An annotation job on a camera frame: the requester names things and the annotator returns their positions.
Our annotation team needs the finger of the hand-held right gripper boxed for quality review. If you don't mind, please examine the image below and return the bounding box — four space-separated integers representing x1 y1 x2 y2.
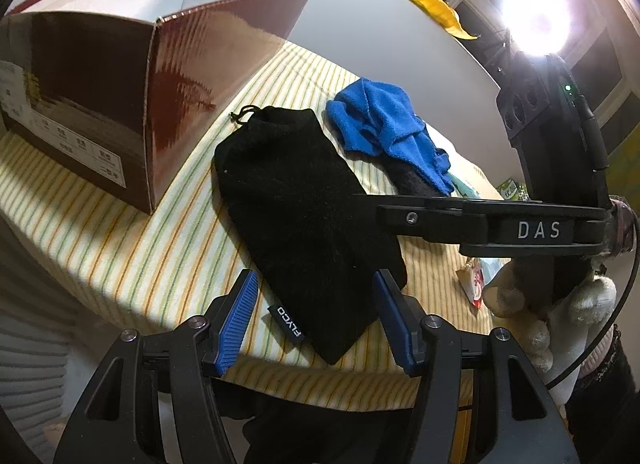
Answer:
376 203 489 246
352 193 471 210

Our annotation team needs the brown cardboard box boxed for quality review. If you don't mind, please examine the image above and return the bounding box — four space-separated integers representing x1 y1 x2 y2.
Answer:
0 0 313 215

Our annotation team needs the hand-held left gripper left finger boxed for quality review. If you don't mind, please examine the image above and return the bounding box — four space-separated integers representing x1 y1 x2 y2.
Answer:
52 269 261 464

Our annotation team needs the blue fleece cloth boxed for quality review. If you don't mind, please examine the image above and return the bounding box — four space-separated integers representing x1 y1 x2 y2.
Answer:
326 77 456 196

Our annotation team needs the person's right forearm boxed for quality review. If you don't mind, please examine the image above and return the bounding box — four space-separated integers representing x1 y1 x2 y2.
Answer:
565 327 640 464

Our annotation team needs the person's right hand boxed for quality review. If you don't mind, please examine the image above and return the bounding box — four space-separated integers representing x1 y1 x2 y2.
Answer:
482 261 618 402

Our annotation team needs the ring light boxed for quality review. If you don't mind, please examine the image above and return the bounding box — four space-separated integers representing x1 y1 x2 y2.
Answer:
500 0 573 58

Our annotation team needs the red white snack packet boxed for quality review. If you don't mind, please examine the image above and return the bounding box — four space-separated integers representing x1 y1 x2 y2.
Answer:
456 258 488 310

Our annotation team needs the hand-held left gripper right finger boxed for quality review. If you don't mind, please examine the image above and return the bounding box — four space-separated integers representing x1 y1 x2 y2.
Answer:
372 269 583 464

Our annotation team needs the black drawstring pouch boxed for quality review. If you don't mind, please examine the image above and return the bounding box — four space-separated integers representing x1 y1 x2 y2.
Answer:
214 104 408 366

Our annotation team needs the black sock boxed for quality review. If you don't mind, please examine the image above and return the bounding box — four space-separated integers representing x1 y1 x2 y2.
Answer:
382 149 453 197

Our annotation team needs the yellow fruit plate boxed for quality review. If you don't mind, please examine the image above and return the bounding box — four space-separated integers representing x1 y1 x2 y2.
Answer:
392 0 480 40

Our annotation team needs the yellow striped blanket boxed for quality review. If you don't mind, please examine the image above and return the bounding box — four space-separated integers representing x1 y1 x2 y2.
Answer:
0 42 506 407

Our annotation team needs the black cable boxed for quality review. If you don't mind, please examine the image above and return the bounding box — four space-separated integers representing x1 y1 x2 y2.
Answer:
545 209 640 387

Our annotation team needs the green white packet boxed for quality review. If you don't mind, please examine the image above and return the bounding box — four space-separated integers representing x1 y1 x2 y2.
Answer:
499 179 526 201

